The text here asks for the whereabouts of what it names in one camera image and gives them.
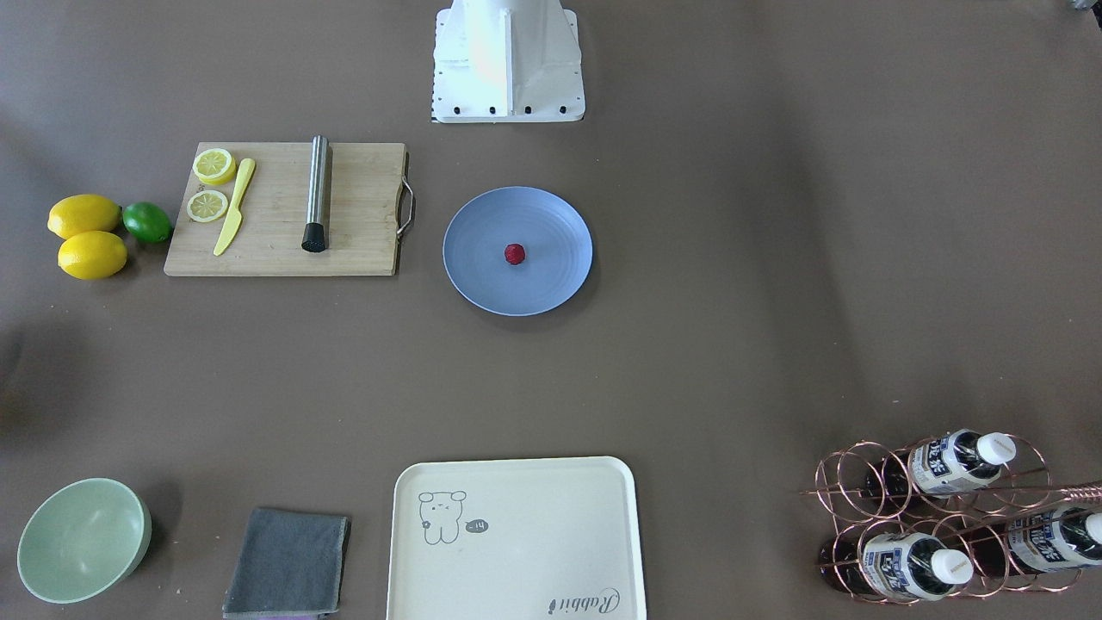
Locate steel cylinder black tip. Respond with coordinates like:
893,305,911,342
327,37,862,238
300,134,331,252

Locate yellow lemon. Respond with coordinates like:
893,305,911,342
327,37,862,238
46,194,121,239
58,231,127,280

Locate copper wire bottle rack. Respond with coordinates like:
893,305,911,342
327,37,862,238
812,432,1099,605

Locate yellow lemon lower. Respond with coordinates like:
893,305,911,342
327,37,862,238
58,231,127,280

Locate blue round plate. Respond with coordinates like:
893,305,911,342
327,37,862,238
443,187,594,317

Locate grey folded cloth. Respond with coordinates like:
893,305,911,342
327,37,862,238
223,507,350,619

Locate red strawberry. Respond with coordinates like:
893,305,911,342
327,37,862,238
503,243,527,267

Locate lemon slice lower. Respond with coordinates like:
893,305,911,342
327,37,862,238
185,189,229,222

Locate yellow lemon upper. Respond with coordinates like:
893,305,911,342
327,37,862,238
46,194,121,239

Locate bottle lower in rack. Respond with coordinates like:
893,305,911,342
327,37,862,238
964,505,1101,577
818,533,975,603

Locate yellow plastic knife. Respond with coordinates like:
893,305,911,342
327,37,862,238
213,157,257,257

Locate lemon slice upper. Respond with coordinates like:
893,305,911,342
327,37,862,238
192,146,238,187

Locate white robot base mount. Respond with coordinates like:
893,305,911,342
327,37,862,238
430,1,586,123

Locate lemon slice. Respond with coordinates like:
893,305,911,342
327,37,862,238
192,146,238,187
185,189,229,222

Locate bottle upper in rack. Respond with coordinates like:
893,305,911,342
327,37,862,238
858,429,1017,509

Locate green lime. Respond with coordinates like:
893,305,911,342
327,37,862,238
121,202,173,244

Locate wooden cutting board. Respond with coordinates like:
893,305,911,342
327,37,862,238
163,142,410,278

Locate light green bowl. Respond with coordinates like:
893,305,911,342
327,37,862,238
17,478,152,605

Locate bottle in rack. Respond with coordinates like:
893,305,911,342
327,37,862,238
858,429,1017,509
964,505,1101,577
818,533,975,603

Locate cream rectangular tray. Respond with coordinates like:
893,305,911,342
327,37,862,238
387,456,648,619

